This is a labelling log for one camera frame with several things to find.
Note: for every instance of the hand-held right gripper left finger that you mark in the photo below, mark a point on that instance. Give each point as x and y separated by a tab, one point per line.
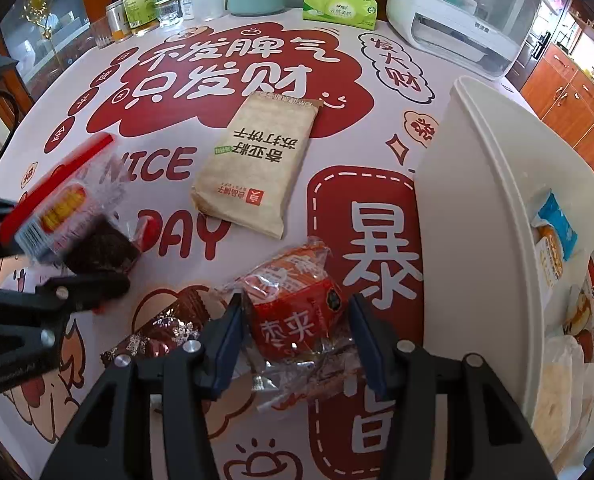
229	345

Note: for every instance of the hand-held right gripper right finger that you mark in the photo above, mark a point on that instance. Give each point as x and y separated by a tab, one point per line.
367	347

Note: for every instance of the dark brown cake packet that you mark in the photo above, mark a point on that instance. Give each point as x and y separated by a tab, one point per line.
102	250

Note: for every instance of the red blue snack packet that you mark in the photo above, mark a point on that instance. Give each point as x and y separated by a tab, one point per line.
52	210

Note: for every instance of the red date snack packet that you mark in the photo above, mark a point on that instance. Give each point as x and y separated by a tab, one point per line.
287	310

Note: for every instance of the white plastic bin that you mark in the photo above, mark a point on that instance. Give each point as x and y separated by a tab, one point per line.
467	260

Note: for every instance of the beige cracker packet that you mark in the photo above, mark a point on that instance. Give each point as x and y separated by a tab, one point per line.
257	170

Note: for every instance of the pale round cake packet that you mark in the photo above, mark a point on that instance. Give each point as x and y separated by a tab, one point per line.
557	400

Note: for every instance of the white orange snack packet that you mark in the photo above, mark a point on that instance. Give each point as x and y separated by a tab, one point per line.
549	262

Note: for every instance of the blue orange snack packet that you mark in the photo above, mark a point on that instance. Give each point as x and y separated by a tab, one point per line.
557	217

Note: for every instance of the dark red snowflake packet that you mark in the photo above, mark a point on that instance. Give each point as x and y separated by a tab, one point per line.
162	332

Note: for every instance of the yellow tin can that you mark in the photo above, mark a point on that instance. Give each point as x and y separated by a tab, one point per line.
118	22

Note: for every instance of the small glass jar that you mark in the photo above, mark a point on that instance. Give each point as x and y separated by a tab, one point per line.
168	12

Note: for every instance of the small white bottle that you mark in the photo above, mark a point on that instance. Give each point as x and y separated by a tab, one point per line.
187	2

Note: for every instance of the white countertop dish cabinet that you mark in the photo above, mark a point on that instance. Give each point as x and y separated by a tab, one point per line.
457	40

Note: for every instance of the wooden shelf cabinet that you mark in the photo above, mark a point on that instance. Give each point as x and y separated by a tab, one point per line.
577	90

